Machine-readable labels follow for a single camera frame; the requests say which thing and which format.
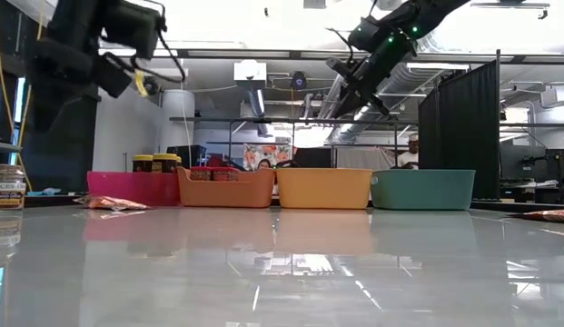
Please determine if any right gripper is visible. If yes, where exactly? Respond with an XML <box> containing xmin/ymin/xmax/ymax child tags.
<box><xmin>325</xmin><ymin>34</ymin><xmax>417</xmax><ymax>119</ymax></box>

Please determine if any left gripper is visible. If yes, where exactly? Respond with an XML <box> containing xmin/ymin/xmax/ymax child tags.
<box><xmin>29</xmin><ymin>38</ymin><xmax>133</xmax><ymax>133</ymax></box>

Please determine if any small glass saffron jar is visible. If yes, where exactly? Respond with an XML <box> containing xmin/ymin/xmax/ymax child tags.
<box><xmin>0</xmin><ymin>163</ymin><xmax>28</xmax><ymax>211</ymax></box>

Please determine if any yellow-lid dark spice jar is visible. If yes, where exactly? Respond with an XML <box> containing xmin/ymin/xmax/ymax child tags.
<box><xmin>132</xmin><ymin>154</ymin><xmax>154</xmax><ymax>173</ymax></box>
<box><xmin>151</xmin><ymin>153</ymin><xmax>180</xmax><ymax>174</ymax></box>

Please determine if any orange printed spice packet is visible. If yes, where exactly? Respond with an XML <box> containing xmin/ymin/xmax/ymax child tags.
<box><xmin>512</xmin><ymin>208</ymin><xmax>564</xmax><ymax>223</ymax></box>
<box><xmin>74</xmin><ymin>194</ymin><xmax>152</xmax><ymax>213</ymax></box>

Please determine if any black background monitor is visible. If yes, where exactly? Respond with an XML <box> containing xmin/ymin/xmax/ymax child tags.
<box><xmin>292</xmin><ymin>147</ymin><xmax>332</xmax><ymax>169</ymax></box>

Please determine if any overhead beam with light strips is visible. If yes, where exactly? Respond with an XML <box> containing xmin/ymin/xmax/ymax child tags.
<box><xmin>97</xmin><ymin>47</ymin><xmax>564</xmax><ymax>64</ymax></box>

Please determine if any blue cloth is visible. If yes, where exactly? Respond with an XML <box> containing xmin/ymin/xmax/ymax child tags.
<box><xmin>26</xmin><ymin>187</ymin><xmax>63</xmax><ymax>197</ymax></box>

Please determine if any yellow plastic bin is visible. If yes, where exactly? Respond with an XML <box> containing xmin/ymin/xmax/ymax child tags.
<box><xmin>275</xmin><ymin>167</ymin><xmax>375</xmax><ymax>210</ymax></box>

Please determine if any floral printed cloth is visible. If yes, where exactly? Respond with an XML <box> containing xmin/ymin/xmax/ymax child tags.
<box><xmin>242</xmin><ymin>144</ymin><xmax>292</xmax><ymax>172</ymax></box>

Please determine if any white ceiling box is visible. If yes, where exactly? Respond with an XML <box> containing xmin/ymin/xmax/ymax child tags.
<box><xmin>233</xmin><ymin>60</ymin><xmax>268</xmax><ymax>83</ymax></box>

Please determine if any pink plastic bin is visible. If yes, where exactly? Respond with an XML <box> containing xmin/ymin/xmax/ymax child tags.
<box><xmin>86</xmin><ymin>170</ymin><xmax>183</xmax><ymax>208</ymax></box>

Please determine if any teal plastic bin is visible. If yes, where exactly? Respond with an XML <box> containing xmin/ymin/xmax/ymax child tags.
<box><xmin>370</xmin><ymin>169</ymin><xmax>477</xmax><ymax>211</ymax></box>

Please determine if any black divider panel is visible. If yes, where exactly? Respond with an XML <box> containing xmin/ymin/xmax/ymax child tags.
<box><xmin>417</xmin><ymin>49</ymin><xmax>501</xmax><ymax>201</ymax></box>

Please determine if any white round pillar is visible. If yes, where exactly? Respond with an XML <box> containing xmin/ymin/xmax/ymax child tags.
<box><xmin>161</xmin><ymin>89</ymin><xmax>196</xmax><ymax>167</ymax></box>

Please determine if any black background box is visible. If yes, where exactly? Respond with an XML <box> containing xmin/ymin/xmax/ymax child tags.
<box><xmin>166</xmin><ymin>144</ymin><xmax>208</xmax><ymax>170</ymax></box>

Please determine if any red bag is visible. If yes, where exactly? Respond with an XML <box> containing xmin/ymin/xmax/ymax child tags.
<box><xmin>206</xmin><ymin>154</ymin><xmax>237</xmax><ymax>168</ymax></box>

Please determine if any orange plastic bin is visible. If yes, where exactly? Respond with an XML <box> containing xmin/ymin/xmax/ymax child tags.
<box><xmin>176</xmin><ymin>166</ymin><xmax>277</xmax><ymax>209</ymax></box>

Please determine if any black equipment bench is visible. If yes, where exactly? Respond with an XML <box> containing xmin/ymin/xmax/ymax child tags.
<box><xmin>499</xmin><ymin>144</ymin><xmax>564</xmax><ymax>205</ymax></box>

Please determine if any yellow cord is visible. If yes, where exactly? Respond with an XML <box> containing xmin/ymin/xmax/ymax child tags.
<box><xmin>0</xmin><ymin>0</ymin><xmax>46</xmax><ymax>192</ymax></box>

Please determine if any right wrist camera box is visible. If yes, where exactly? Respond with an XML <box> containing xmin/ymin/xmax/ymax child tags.
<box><xmin>348</xmin><ymin>16</ymin><xmax>379</xmax><ymax>52</ymax></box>

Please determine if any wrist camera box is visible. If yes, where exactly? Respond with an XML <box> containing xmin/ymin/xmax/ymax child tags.
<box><xmin>104</xmin><ymin>0</ymin><xmax>167</xmax><ymax>60</ymax></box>
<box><xmin>348</xmin><ymin>16</ymin><xmax>379</xmax><ymax>52</ymax></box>

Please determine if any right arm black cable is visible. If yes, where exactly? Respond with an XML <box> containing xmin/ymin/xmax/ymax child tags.
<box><xmin>325</xmin><ymin>0</ymin><xmax>381</xmax><ymax>63</ymax></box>

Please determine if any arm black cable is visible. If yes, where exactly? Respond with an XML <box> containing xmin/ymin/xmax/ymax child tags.
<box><xmin>325</xmin><ymin>0</ymin><xmax>381</xmax><ymax>63</ymax></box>
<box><xmin>97</xmin><ymin>0</ymin><xmax>188</xmax><ymax>87</ymax></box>

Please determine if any yellow cable tag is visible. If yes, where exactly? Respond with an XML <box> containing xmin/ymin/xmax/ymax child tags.
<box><xmin>134</xmin><ymin>69</ymin><xmax>149</xmax><ymax>98</ymax></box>

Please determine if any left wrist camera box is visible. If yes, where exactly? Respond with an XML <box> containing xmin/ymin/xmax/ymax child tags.
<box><xmin>104</xmin><ymin>0</ymin><xmax>167</xmax><ymax>60</ymax></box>

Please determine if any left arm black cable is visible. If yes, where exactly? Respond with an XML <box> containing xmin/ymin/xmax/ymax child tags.
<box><xmin>97</xmin><ymin>0</ymin><xmax>188</xmax><ymax>87</ymax></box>

